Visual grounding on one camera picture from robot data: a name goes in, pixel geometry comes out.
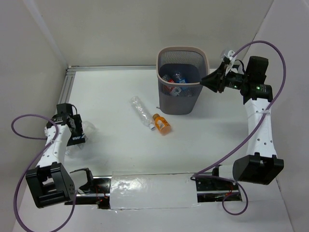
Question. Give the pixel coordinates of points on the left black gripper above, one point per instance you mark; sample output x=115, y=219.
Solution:
x=78, y=136

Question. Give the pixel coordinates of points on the red label bottle red cap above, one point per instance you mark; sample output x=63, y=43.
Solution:
x=167, y=78

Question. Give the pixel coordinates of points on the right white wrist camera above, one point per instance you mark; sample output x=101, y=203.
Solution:
x=229, y=55

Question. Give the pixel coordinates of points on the blue label bottle white cap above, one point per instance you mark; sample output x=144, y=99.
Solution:
x=179, y=91

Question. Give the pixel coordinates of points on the clear unlabelled plastic bottle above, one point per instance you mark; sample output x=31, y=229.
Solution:
x=142, y=112

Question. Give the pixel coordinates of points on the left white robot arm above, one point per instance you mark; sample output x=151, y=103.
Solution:
x=49, y=182

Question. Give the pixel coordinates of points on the white taped front panel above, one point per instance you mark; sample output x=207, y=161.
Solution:
x=152, y=191

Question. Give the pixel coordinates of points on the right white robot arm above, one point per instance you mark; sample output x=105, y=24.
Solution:
x=260, y=165

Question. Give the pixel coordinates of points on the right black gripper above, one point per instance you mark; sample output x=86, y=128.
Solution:
x=212, y=81

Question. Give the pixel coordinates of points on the grey mesh waste bin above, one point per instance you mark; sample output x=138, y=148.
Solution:
x=193, y=64

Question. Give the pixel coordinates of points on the orange juice bottle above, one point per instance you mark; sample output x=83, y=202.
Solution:
x=161, y=124

